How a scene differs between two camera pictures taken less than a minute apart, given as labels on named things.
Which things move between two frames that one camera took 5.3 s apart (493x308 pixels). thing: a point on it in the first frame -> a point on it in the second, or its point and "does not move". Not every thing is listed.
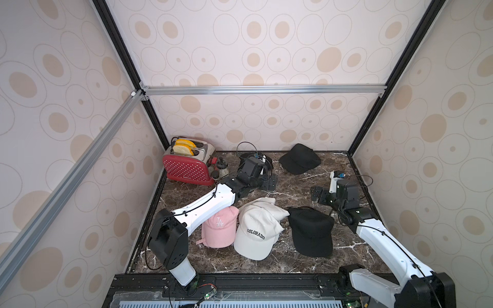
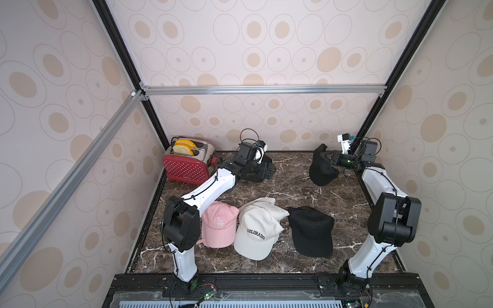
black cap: (312, 231) does not move
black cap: (299, 159) -> (321, 171)
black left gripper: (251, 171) -> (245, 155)
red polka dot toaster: (189, 161) does not move
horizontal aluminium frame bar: (211, 90) does not move
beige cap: (260, 215) does not move
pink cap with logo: (219, 231) does not move
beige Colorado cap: (260, 223) does not move
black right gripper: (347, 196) -> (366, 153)
